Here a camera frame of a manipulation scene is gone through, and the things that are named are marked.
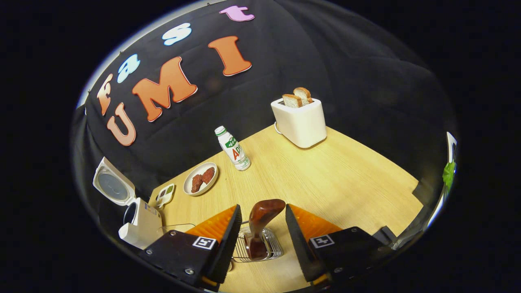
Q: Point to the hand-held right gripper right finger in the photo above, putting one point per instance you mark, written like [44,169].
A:
[299,248]

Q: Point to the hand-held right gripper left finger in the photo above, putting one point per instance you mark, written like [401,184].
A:
[230,248]

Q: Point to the brown wooden spoon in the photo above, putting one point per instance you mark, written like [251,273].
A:
[262,219]

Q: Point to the white rice cooker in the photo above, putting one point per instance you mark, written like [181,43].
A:
[142,224]

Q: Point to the brown meat piece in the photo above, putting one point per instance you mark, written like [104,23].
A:
[196,184]
[208,175]

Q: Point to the divided white seasoning dish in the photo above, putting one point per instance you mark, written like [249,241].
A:
[166,196]

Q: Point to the round white plate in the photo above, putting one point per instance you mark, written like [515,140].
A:
[195,171]

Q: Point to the white drink bottle green cap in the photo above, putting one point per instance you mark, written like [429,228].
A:
[235,152]

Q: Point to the white toaster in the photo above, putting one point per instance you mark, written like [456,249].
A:
[303,124]

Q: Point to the bread slice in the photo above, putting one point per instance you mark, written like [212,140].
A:
[304,94]
[292,101]

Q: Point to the green object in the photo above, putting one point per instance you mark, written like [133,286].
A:
[448,175]

